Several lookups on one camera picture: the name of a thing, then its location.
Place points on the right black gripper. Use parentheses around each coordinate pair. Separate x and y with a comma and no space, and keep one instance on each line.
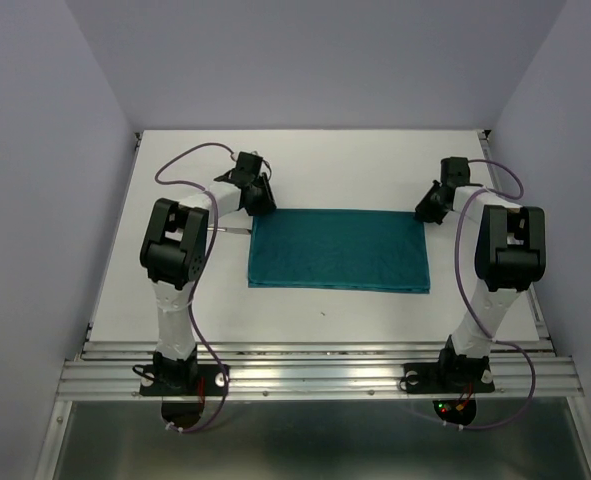
(423,210)

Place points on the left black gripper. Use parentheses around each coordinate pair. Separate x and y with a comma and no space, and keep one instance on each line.
(267,203)

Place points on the teal cloth napkin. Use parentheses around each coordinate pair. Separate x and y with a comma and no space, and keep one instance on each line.
(339,249)

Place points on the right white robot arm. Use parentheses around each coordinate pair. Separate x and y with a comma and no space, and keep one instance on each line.
(509,256)

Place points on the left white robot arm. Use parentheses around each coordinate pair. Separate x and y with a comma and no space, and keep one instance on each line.
(174,253)

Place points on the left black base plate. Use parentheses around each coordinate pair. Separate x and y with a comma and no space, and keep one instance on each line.
(208,380)

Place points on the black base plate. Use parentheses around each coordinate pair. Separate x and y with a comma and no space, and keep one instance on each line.
(208,380)
(431,378)

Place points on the aluminium front rail frame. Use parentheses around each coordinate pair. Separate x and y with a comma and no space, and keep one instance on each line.
(314,374)

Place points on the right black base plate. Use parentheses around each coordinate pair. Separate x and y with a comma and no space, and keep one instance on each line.
(431,378)

